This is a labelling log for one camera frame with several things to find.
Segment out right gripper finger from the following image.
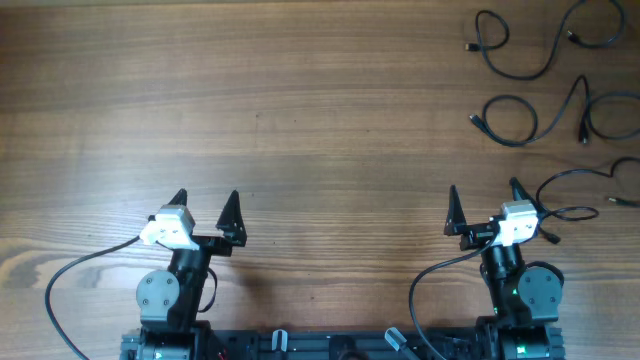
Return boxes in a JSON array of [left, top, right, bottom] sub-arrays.
[[444, 185, 467, 236], [509, 177, 535, 203]]

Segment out black short USB cable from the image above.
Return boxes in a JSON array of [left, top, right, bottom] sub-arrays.
[[468, 74, 640, 149]]

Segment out black long USB cable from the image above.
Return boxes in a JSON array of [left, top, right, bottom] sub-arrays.
[[464, 0, 629, 82]]

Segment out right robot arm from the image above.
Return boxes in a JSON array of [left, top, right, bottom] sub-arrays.
[[444, 178, 566, 360]]

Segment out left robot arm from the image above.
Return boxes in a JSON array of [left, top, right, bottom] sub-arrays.
[[119, 188, 247, 360]]

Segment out right camera cable black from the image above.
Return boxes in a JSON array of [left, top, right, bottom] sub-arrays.
[[408, 239, 493, 360]]

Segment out camera cable black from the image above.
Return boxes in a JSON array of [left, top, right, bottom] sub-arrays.
[[44, 235, 144, 360], [408, 239, 493, 360]]

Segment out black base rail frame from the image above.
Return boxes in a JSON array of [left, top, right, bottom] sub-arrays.
[[120, 326, 566, 360]]

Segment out left camera cable black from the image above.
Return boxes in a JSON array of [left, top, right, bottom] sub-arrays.
[[44, 235, 144, 360]]

